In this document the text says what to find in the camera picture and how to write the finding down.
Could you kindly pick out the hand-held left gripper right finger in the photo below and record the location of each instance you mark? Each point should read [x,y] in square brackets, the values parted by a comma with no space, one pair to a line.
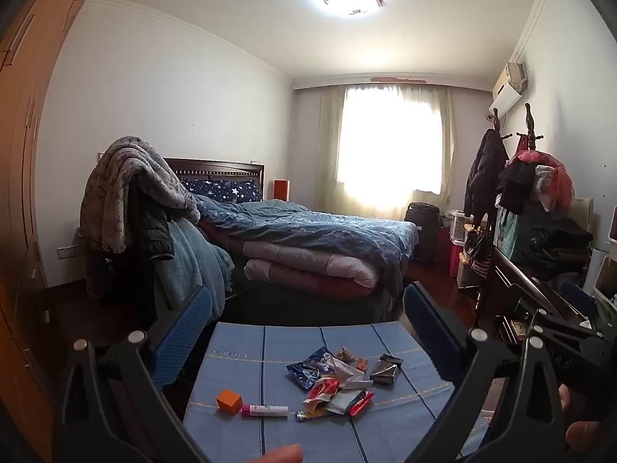
[434,333]

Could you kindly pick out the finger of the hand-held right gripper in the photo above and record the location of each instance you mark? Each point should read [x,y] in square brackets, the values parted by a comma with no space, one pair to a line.
[554,320]
[578,299]

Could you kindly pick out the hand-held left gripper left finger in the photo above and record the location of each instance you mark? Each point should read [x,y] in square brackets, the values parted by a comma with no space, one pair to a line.
[185,328]

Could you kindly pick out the small cardboard box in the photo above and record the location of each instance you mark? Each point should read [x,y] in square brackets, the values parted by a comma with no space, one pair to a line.
[385,370]

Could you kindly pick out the white tube with pink cap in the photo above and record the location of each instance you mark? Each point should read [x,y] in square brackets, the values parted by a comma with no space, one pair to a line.
[265,411]

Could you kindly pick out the blue snack bag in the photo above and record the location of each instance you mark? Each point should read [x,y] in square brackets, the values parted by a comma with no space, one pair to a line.
[306,369]

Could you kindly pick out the person's right hand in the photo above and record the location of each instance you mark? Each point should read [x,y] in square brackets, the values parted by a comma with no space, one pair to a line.
[583,436]

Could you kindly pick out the person's left hand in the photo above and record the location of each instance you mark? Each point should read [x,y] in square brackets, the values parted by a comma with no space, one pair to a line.
[284,456]

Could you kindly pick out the white storage unit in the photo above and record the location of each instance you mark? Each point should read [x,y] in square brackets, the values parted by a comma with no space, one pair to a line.
[602,275]

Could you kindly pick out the stack of dark folded clothes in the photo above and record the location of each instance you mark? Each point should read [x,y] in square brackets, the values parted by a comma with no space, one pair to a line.
[559,246]

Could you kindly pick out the light blue fleece blanket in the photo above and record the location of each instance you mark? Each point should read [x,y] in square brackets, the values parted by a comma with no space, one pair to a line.
[193,260]

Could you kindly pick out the blue striped tablecloth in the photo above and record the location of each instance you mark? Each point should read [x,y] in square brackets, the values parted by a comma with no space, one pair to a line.
[241,376]

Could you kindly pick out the pink storage box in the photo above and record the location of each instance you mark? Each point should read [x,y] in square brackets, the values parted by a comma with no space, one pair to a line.
[455,260]

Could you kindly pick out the small orange box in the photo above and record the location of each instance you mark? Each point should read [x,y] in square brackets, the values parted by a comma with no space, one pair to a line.
[229,401]

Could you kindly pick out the brown candy wrapper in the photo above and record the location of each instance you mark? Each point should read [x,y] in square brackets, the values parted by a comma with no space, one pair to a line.
[349,357]

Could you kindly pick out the striped handbag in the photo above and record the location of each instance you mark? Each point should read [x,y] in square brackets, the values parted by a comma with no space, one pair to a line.
[477,253]

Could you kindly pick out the teal printed bag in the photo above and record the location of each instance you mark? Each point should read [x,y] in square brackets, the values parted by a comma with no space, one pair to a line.
[513,234]

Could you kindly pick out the white plastic wrapper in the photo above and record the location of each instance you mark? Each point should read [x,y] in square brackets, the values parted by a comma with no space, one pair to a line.
[347,374]

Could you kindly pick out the dark padded jacket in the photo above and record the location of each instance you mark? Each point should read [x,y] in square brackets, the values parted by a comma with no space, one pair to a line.
[149,236]

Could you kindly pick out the black suitcase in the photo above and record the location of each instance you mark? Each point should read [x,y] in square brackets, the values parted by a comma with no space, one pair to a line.
[422,231]

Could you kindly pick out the clear plastic storage box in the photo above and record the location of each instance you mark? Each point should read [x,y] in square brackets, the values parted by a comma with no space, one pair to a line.
[465,224]

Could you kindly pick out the light blue packet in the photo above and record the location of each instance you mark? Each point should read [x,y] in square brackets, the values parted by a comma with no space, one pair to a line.
[342,401]

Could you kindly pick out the bed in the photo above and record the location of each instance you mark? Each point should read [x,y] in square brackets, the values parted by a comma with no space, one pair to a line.
[299,309]

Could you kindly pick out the red garment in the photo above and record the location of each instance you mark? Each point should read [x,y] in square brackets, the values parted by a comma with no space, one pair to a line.
[561,183]

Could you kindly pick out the white garment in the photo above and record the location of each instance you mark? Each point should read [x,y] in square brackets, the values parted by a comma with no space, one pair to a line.
[543,181]

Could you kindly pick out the pink folded quilt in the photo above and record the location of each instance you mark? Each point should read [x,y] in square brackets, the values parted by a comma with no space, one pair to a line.
[289,260]

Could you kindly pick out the black garment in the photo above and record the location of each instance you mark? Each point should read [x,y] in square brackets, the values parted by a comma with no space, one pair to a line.
[516,188]

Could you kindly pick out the red and white wrapper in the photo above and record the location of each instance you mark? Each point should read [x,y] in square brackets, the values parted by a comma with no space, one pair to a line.
[320,392]

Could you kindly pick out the navy star print pillow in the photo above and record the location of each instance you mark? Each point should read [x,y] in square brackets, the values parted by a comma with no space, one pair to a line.
[226,189]

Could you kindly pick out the small colourful wrapper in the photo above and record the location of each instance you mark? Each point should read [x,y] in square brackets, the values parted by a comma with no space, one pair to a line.
[311,415]

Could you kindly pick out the black hanging coat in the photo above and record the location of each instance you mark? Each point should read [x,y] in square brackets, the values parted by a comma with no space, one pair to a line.
[484,173]

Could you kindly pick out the blue patterned duvet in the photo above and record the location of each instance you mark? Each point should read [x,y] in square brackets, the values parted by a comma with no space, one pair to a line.
[313,231]

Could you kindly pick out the grey fleece blanket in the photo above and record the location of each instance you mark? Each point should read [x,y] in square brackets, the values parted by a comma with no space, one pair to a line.
[130,178]

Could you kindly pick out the dark wooden headboard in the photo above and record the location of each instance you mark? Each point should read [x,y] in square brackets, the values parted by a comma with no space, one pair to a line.
[217,168]

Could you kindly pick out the orange red bedside box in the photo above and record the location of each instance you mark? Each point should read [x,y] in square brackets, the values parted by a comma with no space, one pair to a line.
[282,189]

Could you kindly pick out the wooden coat rack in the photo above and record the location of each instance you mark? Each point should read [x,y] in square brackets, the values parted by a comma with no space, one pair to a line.
[529,123]

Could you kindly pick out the sheer cream curtain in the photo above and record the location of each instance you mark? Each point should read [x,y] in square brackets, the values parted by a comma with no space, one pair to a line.
[385,154]

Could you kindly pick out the white air conditioner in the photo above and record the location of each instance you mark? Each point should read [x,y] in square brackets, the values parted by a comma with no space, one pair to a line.
[506,91]

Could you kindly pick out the wooden wardrobe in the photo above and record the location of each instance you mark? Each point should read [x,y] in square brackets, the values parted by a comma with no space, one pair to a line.
[24,154]

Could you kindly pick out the wall socket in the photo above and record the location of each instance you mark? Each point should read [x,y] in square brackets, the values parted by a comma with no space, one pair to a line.
[67,251]

